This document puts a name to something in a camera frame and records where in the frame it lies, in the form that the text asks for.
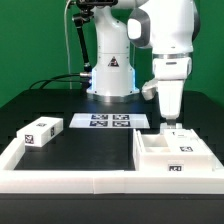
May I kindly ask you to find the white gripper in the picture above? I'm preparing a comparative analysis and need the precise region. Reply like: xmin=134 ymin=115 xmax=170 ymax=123
xmin=157 ymin=80 xmax=184 ymax=128

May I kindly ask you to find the white cabinet door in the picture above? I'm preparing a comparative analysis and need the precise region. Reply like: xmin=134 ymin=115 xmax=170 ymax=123
xmin=164 ymin=129 xmax=205 ymax=155
xmin=160 ymin=123 xmax=182 ymax=131

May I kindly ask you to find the white cabinet body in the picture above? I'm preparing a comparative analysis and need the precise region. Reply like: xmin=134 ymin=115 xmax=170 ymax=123
xmin=133 ymin=129 xmax=215 ymax=173

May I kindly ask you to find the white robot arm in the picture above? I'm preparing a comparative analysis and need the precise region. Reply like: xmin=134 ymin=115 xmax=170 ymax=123
xmin=87 ymin=0 xmax=200 ymax=125

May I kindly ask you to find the white cabinet top block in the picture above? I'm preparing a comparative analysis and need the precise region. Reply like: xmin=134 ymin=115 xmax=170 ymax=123
xmin=16 ymin=117 xmax=63 ymax=147

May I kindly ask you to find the white marker sheet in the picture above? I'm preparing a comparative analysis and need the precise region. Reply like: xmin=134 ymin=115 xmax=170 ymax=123
xmin=69 ymin=113 xmax=150 ymax=128

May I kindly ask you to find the white U-shaped fence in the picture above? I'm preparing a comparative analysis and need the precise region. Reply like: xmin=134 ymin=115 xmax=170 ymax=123
xmin=0 ymin=138 xmax=224 ymax=194

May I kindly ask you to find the black cable bundle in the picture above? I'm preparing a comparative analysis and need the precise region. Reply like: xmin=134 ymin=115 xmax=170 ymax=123
xmin=29 ymin=72 xmax=92 ymax=90

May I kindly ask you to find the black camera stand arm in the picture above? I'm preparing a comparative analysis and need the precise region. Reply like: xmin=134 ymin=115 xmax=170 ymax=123
xmin=72 ymin=0 xmax=118 ymax=72

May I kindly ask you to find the white cable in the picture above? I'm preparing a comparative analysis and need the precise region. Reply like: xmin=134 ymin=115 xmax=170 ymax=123
xmin=63 ymin=0 xmax=74 ymax=90

